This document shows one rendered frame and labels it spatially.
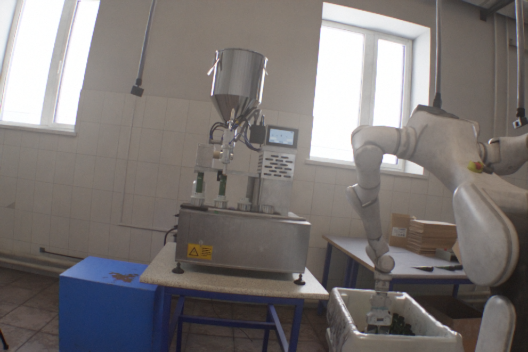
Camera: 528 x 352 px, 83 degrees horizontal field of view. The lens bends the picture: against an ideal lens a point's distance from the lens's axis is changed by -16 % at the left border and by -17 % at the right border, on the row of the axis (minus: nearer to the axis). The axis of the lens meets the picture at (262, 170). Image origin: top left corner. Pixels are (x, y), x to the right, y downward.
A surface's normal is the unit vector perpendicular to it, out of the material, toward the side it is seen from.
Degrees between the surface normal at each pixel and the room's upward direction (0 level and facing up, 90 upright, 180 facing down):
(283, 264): 90
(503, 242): 85
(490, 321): 90
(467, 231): 92
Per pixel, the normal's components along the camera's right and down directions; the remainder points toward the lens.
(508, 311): -0.90, -0.32
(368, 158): -0.09, 0.68
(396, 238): -0.31, -0.05
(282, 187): 0.11, 0.00
